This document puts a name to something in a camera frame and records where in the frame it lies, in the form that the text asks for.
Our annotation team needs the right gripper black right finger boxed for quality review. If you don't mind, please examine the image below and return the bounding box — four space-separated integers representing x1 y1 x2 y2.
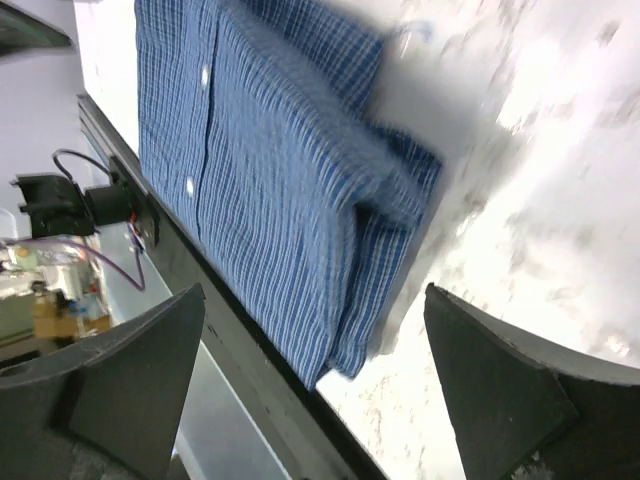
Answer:
424 284 639 479

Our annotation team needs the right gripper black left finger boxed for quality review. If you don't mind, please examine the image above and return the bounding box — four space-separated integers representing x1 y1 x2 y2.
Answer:
1 284 205 479

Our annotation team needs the blue checkered long sleeve shirt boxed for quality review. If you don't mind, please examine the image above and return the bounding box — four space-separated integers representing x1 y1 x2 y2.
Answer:
134 1 441 388

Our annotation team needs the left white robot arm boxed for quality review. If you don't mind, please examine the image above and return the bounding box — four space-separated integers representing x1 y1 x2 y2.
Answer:
11 174 134 239

